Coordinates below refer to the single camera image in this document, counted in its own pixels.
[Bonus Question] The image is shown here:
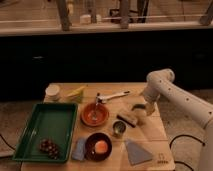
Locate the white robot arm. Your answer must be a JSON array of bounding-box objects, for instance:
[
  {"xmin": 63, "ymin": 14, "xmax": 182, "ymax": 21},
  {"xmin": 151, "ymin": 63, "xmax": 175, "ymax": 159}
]
[{"xmin": 142, "ymin": 69, "xmax": 213, "ymax": 171}]

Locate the small metal cup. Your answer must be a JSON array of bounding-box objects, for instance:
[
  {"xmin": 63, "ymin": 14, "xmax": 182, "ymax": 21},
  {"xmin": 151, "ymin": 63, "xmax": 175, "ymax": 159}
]
[{"xmin": 113, "ymin": 121, "xmax": 126, "ymax": 137}]

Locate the white paper cup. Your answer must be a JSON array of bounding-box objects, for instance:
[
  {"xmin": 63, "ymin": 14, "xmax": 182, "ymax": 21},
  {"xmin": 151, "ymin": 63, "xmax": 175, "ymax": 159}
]
[{"xmin": 45, "ymin": 85, "xmax": 60, "ymax": 101}]

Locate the wooden brush block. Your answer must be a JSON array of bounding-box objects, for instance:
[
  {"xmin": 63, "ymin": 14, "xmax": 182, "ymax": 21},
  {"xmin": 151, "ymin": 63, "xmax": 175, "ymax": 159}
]
[{"xmin": 117, "ymin": 110, "xmax": 138, "ymax": 128}]

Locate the blue cloth right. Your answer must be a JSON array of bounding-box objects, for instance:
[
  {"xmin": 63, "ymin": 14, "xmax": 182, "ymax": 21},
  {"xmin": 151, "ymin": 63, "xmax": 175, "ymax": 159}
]
[{"xmin": 125, "ymin": 139, "xmax": 153, "ymax": 166}]

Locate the orange bowl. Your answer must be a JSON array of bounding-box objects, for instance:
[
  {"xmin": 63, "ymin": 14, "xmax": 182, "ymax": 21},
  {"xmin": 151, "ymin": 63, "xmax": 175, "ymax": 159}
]
[{"xmin": 80, "ymin": 103, "xmax": 109, "ymax": 127}]

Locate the orange egg-like ball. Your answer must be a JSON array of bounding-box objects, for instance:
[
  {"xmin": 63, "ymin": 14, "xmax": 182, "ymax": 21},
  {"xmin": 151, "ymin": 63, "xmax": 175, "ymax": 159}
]
[{"xmin": 95, "ymin": 140, "xmax": 108, "ymax": 154}]

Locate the dark brown bowl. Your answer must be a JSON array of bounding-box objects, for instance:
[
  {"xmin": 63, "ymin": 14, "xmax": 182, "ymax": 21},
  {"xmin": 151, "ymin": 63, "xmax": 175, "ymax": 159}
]
[{"xmin": 85, "ymin": 133, "xmax": 112, "ymax": 162}]

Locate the yellow green sponge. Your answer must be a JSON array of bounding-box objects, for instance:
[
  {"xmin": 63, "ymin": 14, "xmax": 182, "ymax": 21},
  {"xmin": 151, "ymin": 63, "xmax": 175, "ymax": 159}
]
[{"xmin": 65, "ymin": 86, "xmax": 85, "ymax": 103}]

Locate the green plastic tray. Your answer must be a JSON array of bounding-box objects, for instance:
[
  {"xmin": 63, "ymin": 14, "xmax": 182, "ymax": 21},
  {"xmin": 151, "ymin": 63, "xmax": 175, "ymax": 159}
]
[{"xmin": 13, "ymin": 103, "xmax": 78, "ymax": 163}]

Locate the pine cone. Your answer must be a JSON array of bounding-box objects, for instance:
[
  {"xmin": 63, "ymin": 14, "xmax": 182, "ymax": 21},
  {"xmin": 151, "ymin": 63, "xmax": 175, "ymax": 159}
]
[{"xmin": 39, "ymin": 139, "xmax": 59, "ymax": 159}]

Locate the black cable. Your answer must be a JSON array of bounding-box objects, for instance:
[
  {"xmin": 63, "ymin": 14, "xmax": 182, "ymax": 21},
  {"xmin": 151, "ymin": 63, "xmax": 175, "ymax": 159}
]
[{"xmin": 169, "ymin": 134, "xmax": 208, "ymax": 171}]

